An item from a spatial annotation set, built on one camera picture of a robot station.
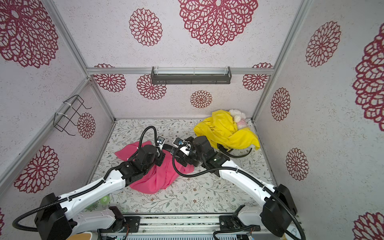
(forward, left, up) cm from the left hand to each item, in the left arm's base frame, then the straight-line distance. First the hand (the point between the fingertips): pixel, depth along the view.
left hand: (160, 149), depth 80 cm
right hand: (-1, -11, +5) cm, 12 cm away
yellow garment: (+21, -36, -8) cm, 42 cm away
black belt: (+8, -39, -15) cm, 43 cm away
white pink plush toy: (+28, -50, -6) cm, 57 cm away
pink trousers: (-12, -1, -9) cm, 15 cm away
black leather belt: (-3, -5, +5) cm, 8 cm away
